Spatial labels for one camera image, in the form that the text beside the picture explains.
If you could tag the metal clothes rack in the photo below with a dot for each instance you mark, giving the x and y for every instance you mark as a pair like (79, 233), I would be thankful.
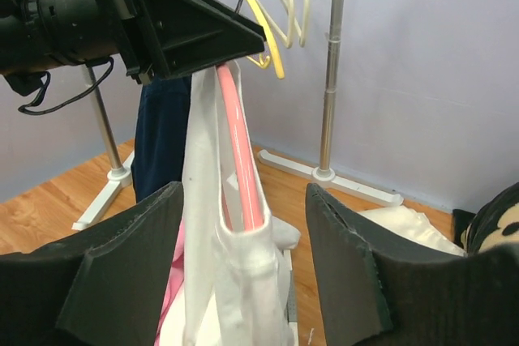
(119, 177)

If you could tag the yellow hanger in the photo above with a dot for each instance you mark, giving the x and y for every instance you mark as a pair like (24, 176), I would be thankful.
(270, 57)

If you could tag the pink white hanger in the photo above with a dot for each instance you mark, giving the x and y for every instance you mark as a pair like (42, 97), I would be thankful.
(252, 215)

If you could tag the wooden hanger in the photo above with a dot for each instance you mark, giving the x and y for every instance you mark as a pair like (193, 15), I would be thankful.
(287, 35)

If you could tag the white plastic basket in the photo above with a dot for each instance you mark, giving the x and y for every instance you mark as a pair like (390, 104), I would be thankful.
(291, 310)

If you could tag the navy blue t shirt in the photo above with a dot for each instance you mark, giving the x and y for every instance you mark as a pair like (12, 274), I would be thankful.
(160, 135)

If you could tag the white t shirt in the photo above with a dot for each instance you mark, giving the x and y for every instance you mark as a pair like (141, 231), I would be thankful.
(236, 282)

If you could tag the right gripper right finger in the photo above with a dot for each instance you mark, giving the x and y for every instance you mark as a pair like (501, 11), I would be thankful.
(377, 288)

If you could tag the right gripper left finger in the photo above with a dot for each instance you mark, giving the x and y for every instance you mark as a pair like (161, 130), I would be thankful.
(104, 285)

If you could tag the pink t shirt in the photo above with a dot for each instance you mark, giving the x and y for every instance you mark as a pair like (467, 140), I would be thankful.
(176, 277)

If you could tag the black floral blanket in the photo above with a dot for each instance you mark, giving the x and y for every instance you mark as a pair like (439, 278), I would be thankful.
(495, 224)

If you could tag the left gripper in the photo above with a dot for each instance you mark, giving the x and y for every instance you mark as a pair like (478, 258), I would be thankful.
(173, 38)

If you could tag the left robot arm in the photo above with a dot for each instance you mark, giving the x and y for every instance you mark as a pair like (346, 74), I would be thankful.
(40, 35)

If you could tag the folded cream cloth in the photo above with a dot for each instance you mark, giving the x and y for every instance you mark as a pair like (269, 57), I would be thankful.
(414, 226)

